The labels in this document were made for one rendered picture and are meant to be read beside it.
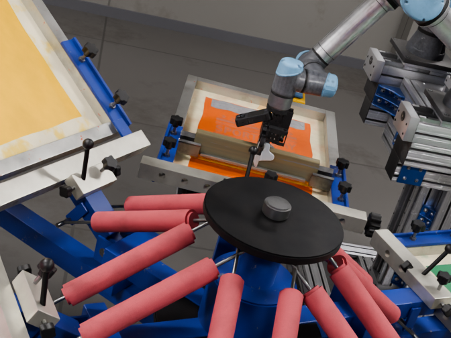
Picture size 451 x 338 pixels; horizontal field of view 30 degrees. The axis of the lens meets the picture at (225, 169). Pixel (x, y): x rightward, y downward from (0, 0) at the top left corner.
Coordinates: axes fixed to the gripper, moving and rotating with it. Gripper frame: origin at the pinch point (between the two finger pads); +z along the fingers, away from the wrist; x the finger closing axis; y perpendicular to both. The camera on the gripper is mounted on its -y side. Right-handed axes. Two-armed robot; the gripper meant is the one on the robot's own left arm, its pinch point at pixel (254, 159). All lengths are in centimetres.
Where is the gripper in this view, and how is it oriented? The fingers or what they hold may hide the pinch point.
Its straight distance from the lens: 270.2
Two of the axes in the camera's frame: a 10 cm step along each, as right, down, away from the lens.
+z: -2.5, 8.5, 4.6
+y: 9.7, 2.6, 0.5
